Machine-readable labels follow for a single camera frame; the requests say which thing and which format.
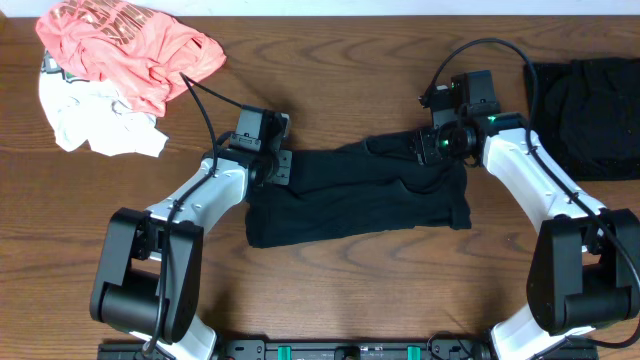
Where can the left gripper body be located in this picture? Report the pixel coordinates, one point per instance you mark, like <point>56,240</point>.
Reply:
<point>277,167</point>

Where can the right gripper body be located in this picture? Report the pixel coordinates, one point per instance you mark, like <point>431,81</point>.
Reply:
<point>438,145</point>

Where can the black t-shirt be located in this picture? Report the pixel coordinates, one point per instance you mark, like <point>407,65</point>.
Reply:
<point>377,184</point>

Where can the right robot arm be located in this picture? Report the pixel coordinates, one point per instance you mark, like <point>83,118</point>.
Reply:
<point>584,273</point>

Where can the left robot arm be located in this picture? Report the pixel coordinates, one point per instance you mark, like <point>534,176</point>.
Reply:
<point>148,279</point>

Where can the folded black garment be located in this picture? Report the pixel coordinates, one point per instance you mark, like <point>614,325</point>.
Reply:
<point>587,116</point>

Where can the orange t-shirt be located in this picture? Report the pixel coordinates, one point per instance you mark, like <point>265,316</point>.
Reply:
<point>143,52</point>

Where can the white t-shirt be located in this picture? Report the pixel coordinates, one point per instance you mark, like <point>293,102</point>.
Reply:
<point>95,113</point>

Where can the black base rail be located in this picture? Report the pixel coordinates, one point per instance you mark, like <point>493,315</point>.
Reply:
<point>257,349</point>

